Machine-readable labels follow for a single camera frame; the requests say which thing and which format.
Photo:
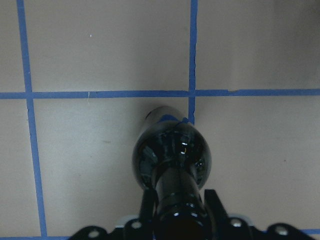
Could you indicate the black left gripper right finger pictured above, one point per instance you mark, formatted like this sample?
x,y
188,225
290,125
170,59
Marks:
x,y
214,206

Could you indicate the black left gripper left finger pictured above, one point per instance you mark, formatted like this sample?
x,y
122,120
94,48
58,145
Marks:
x,y
146,211

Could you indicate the dark wine bottle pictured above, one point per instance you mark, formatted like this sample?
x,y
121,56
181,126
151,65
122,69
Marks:
x,y
172,158

